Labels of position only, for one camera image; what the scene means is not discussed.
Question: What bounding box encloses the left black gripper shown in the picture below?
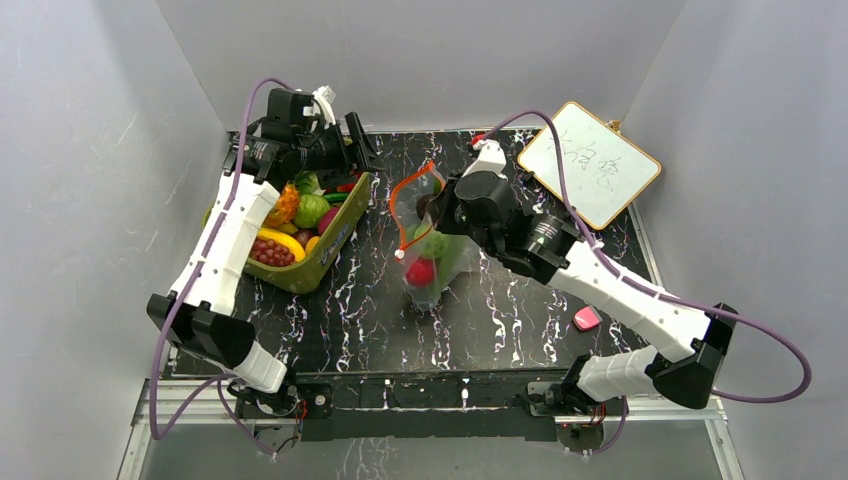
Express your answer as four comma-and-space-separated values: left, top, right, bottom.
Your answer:
296, 115, 386, 190

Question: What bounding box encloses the dark purple plum toy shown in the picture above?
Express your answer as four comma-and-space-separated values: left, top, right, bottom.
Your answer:
415, 194, 438, 221

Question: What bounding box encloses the green lettuce leaf toy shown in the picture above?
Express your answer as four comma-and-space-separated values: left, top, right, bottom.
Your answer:
433, 172, 473, 293

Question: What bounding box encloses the small green cabbage toy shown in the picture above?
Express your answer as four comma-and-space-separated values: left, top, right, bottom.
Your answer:
413, 223, 451, 260

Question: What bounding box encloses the clear zip top bag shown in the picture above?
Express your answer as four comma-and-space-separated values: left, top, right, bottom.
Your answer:
389, 161, 472, 311

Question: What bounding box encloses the red apple toy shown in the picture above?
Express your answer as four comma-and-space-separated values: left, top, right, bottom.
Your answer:
404, 257, 437, 288

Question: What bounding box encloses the round green cabbage toy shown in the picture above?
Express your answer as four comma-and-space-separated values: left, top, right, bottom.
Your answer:
292, 194, 331, 229

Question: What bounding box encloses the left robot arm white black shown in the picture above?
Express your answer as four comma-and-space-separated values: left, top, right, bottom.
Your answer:
146, 85, 382, 416

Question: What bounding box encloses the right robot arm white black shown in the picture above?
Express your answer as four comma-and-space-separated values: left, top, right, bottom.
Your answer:
425, 171, 734, 416

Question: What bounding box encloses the magenta fruit toy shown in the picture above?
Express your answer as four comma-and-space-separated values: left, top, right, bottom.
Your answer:
317, 206, 340, 236

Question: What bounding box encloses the orange pineapple toy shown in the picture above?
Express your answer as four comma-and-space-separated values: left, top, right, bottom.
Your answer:
263, 183, 300, 228

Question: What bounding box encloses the orange fruit toy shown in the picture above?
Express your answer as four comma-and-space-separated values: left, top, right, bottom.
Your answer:
304, 235, 321, 256

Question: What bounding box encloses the yellow banana toy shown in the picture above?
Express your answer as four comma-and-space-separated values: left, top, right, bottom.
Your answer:
257, 228, 306, 262

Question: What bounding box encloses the olive green plastic bin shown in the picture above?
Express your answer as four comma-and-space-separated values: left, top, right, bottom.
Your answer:
243, 173, 373, 294

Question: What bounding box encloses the red grapes toy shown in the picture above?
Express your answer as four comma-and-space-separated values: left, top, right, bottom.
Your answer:
249, 239, 295, 268

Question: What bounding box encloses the pink eraser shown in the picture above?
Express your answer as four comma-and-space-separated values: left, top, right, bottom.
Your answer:
572, 306, 602, 332

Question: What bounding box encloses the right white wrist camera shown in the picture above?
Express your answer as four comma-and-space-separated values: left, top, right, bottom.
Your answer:
462, 134, 506, 178

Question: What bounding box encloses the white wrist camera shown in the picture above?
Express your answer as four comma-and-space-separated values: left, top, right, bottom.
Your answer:
462, 134, 506, 178
303, 85, 338, 130

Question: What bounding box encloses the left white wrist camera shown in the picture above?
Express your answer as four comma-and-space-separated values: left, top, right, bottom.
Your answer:
303, 85, 338, 130

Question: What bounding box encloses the small whiteboard wooden frame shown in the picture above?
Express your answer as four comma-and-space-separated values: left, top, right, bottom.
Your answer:
517, 101, 662, 230

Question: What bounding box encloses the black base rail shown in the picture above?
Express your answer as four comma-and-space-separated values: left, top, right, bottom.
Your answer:
135, 366, 670, 444

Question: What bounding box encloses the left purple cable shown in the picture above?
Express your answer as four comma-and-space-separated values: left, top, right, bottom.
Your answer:
148, 77, 296, 458

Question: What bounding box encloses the purple cable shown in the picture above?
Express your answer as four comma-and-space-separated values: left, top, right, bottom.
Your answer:
148, 77, 296, 458
483, 109, 814, 405

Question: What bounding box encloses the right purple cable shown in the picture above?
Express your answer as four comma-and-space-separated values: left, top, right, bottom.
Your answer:
483, 109, 814, 405

